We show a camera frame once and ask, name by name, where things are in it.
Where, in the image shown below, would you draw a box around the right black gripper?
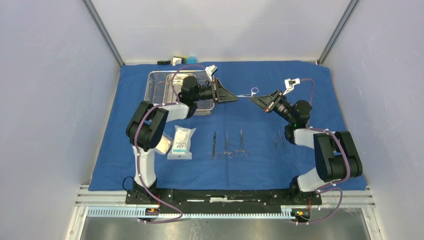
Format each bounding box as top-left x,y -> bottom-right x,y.
250,89 -> 295,124

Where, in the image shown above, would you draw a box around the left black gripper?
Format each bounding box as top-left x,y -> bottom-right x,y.
192,78 -> 238,105

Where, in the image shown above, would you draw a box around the steel needle holder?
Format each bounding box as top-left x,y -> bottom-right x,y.
236,87 -> 259,98

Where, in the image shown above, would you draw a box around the blue surgical wrap cloth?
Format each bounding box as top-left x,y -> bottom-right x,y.
88,61 -> 346,191

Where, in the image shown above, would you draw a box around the steel toothed tissue forceps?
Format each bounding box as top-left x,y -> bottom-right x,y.
278,129 -> 288,154

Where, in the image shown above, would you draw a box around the steel ring-handled forceps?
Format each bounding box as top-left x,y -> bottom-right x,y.
220,133 -> 234,159

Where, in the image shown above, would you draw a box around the steel surgical scissors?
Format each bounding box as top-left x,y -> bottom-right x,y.
207,132 -> 219,159

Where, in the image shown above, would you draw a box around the steel hemostat forceps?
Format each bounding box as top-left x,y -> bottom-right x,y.
234,129 -> 250,158

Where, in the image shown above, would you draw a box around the white sterile packet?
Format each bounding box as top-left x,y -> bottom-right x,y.
167,125 -> 196,160

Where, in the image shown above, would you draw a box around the metal mesh tray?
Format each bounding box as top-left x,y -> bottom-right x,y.
144,69 -> 210,105

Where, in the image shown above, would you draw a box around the beige gauze packet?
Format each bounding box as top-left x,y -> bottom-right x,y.
155,132 -> 173,155

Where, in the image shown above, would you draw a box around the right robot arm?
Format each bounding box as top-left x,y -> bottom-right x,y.
250,90 -> 363,204

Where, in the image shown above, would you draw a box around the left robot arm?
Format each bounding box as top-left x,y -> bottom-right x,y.
126,75 -> 238,204

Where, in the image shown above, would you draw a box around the cyan blue block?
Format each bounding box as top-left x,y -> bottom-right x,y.
186,56 -> 198,65

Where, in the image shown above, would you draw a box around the white and yellow block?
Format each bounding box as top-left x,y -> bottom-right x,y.
171,55 -> 188,66

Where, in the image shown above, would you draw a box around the small black block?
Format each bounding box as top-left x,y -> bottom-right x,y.
156,60 -> 171,65

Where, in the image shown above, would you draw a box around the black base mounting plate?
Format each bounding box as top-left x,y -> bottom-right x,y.
125,188 -> 323,216

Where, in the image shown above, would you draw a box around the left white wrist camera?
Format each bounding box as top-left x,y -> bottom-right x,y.
205,64 -> 218,79

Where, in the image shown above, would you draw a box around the slotted cable duct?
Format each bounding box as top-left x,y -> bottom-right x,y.
86,206 -> 295,220

